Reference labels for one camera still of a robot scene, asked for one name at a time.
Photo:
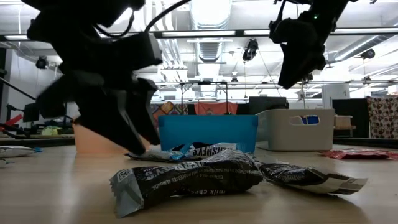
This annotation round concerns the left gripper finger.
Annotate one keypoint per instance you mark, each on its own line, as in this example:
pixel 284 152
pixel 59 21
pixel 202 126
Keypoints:
pixel 112 118
pixel 148 102

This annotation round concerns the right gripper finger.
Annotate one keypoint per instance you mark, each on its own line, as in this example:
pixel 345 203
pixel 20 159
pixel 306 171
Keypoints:
pixel 300 65

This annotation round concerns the red candy packet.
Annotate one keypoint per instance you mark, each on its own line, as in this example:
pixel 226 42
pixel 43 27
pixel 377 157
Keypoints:
pixel 357 154

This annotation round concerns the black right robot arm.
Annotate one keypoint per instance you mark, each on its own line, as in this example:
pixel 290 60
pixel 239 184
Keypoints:
pixel 329 7

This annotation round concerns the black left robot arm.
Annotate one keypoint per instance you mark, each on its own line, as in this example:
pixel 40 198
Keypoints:
pixel 62 18

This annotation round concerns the black hanging spotlight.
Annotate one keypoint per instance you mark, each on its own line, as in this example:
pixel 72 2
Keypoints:
pixel 368 53
pixel 41 63
pixel 250 49
pixel 309 77

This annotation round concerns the colourful patterned quilt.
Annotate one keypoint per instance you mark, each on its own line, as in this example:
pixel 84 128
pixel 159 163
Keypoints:
pixel 168 109

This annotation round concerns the orange plastic bin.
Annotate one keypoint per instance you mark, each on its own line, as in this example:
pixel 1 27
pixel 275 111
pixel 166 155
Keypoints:
pixel 93 143

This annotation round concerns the white pillar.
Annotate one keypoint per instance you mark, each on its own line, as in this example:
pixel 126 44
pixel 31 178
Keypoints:
pixel 335 93

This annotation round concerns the blue object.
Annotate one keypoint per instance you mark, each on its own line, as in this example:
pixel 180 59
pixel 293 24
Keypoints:
pixel 311 120

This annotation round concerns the yellow green object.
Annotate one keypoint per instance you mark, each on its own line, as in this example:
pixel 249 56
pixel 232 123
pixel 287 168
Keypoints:
pixel 51 130

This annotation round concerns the blue plastic bin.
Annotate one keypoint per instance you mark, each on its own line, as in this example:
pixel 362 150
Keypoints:
pixel 208 129

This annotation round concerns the orange cloth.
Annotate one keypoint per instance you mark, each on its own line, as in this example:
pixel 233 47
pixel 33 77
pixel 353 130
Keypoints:
pixel 216 109

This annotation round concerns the black overhead beam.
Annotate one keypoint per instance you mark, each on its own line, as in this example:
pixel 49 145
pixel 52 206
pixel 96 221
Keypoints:
pixel 239 32

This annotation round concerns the small wooden table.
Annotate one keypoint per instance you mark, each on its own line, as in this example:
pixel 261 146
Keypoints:
pixel 343 121

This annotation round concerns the grey plastic bin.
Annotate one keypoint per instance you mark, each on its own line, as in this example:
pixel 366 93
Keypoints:
pixel 280 133

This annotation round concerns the small black monitor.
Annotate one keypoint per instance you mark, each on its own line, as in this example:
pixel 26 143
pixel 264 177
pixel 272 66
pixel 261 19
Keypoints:
pixel 30 112

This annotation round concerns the red object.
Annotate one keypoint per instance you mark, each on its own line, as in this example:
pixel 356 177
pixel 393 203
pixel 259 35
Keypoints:
pixel 12 120

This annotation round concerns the dotted curtain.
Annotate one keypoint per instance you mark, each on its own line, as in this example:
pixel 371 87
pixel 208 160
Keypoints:
pixel 384 116

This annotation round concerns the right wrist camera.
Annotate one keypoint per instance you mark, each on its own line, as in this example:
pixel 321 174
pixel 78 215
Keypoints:
pixel 289 31

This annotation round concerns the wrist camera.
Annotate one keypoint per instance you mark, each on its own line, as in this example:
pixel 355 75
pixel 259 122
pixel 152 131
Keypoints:
pixel 289 31
pixel 136 49

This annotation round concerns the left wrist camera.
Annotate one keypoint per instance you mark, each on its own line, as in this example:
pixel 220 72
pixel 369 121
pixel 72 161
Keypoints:
pixel 136 49

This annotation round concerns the black folding table frame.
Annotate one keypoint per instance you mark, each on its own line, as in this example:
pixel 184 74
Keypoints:
pixel 203 82

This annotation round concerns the silver ceiling duct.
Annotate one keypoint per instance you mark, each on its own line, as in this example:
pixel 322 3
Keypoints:
pixel 210 18

